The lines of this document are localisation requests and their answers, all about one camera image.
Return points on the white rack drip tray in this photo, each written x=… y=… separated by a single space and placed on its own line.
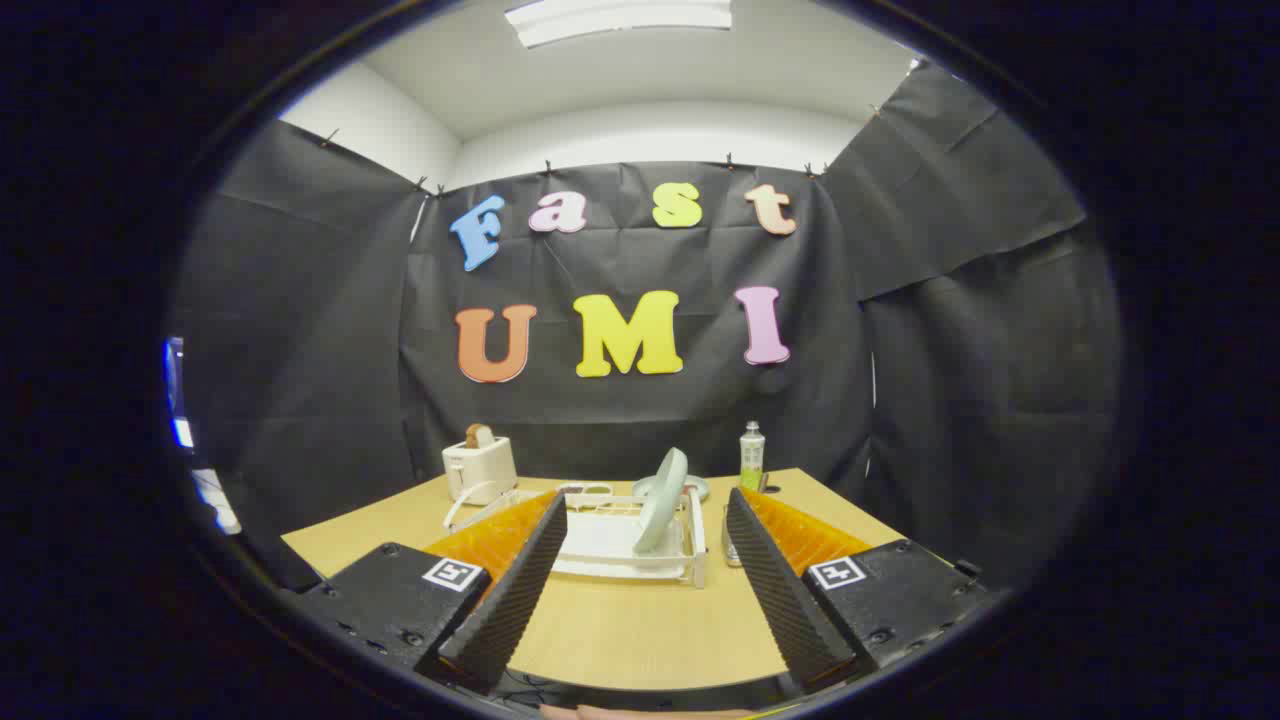
x=600 y=540

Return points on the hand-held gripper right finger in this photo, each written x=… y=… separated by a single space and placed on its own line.
x=785 y=590

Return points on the ceiling light panel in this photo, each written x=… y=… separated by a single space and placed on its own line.
x=620 y=18

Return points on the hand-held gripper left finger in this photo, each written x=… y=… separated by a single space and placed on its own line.
x=520 y=590

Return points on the toasted bread slice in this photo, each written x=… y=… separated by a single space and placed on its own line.
x=478 y=435

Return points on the glowing screen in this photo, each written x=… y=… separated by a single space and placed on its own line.
x=181 y=430

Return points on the green tea bottle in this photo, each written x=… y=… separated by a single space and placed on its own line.
x=752 y=460

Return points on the pale green plate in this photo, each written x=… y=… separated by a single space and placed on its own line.
x=697 y=488
x=660 y=505

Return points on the white toaster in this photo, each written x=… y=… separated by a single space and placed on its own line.
x=480 y=470

